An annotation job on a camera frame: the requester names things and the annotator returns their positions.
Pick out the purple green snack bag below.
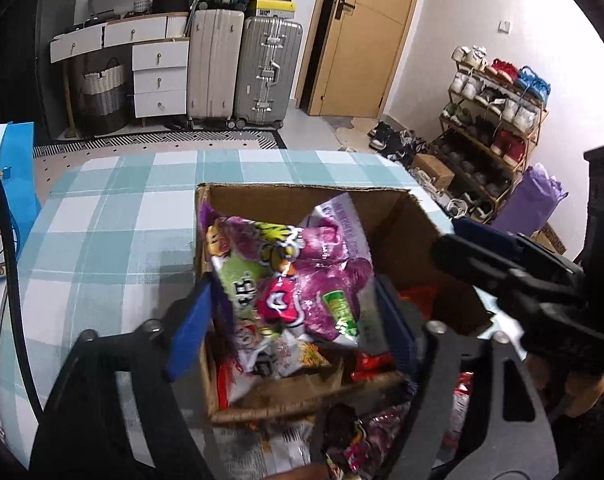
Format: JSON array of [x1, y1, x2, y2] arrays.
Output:
[[199, 192, 376, 378]]

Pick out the white red snack bag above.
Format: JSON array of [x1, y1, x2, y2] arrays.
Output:
[[214, 418, 315, 479]]

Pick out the right hand holding gripper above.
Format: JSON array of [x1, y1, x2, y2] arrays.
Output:
[[524, 354, 604, 418]]

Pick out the left hand thumb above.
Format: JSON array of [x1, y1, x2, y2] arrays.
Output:
[[264, 463, 329, 480]]

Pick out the small cardboard box on floor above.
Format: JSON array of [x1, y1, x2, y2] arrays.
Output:
[[411, 154, 455, 191]]

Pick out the brown cardboard SF box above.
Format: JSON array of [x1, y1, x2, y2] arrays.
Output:
[[193, 181, 493, 426]]

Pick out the wooden shoe rack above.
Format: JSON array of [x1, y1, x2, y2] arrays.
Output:
[[430, 46, 550, 224]]

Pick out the checkered teal tablecloth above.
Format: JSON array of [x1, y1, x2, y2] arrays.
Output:
[[18, 150, 451, 398]]

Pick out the blue Doraemon tote bag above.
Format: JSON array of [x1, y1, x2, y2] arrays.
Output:
[[0, 120, 42, 283]]

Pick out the wooden door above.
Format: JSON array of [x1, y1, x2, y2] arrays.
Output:
[[295, 0, 417, 118]]

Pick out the woven laundry basket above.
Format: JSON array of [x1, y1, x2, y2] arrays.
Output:
[[79, 58, 129, 136]]

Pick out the silver suitcase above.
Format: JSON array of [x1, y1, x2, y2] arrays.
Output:
[[233, 16, 303, 129]]

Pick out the beige suitcase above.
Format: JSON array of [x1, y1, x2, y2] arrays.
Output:
[[187, 10, 244, 122]]

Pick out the white drawer desk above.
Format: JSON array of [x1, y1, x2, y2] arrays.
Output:
[[49, 12, 190, 119]]

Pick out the black cable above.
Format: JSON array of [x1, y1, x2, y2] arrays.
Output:
[[0, 152, 46, 413]]

